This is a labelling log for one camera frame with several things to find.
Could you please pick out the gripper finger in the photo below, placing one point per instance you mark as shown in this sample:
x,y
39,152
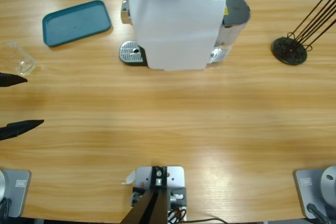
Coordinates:
x,y
11,79
18,128

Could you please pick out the clear glass cup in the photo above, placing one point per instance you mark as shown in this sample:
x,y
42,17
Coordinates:
x,y
25,68

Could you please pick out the white capsule coffee machine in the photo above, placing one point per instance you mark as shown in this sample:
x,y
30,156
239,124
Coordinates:
x,y
173,30

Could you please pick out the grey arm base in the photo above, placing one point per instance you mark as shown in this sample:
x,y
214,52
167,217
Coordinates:
x,y
15,192
315,190

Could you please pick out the grey lidded water tank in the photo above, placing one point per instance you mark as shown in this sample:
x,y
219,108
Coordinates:
x,y
236,9

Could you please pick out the teal plastic tray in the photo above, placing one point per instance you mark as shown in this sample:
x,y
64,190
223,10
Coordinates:
x,y
76,23

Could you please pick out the black capsule holder stand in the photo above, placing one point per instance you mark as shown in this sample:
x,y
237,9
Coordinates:
x,y
282,51

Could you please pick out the white tape piece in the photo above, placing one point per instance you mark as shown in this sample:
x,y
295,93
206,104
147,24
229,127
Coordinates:
x,y
130,178

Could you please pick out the dark camera post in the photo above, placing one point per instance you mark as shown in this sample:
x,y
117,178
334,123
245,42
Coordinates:
x,y
149,208

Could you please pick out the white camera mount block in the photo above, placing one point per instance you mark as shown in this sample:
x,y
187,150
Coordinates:
x,y
174,176

